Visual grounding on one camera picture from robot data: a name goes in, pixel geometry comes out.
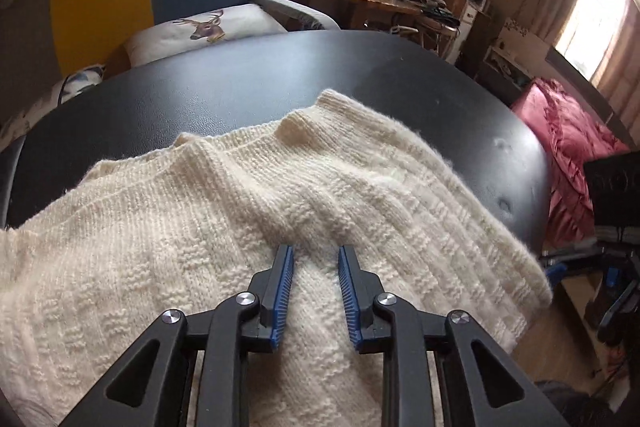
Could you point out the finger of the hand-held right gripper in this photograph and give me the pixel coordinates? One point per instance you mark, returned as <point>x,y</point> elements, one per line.
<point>565,264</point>
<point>617,302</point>

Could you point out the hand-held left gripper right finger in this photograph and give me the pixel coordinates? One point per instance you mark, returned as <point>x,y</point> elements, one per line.
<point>347,297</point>

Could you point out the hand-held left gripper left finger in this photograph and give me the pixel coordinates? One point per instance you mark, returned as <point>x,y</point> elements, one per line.
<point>285,292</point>

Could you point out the white knitted sweater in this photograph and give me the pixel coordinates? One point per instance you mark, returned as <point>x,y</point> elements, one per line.
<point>200,217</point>

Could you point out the pink ruffled bedding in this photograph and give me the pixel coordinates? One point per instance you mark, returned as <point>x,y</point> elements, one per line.
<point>565,142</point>

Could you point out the white low cabinet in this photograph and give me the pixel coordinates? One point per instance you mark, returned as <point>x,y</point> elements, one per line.
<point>510,57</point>

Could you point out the small side window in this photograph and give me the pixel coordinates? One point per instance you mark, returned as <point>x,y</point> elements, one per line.
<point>595,17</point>

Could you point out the black leather padded table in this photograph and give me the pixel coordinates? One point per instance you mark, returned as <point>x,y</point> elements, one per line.
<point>300,72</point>

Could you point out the deer print pillow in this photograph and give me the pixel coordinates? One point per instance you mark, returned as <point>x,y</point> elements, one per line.
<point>200,29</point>

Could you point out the wooden side table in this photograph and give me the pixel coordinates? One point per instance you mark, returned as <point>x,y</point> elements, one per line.
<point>360,4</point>

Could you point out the geometric print pillow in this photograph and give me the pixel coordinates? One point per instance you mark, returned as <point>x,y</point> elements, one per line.
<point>80,79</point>

